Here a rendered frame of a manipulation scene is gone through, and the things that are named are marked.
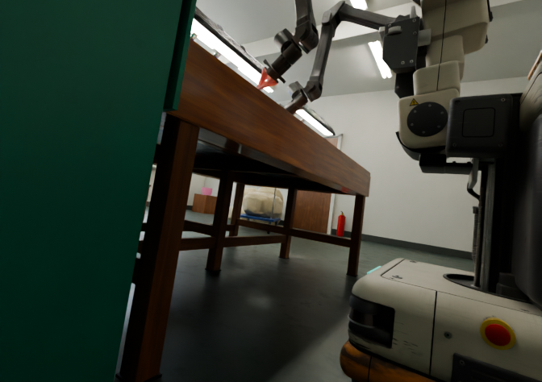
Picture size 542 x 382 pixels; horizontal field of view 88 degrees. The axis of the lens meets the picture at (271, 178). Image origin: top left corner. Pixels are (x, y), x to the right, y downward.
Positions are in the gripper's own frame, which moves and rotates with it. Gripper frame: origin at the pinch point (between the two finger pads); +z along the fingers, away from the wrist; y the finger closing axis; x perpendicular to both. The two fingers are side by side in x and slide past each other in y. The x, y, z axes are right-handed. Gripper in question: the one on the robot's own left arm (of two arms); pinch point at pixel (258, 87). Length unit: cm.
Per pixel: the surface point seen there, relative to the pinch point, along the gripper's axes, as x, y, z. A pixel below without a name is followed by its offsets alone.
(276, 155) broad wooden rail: 29.0, 1.3, 7.3
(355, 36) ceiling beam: -176, -249, -78
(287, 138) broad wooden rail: 22.8, -4.7, 2.2
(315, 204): -90, -472, 156
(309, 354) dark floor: 87, 0, 30
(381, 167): -77, -478, 5
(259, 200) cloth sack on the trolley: -83, -263, 162
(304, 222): -72, -472, 199
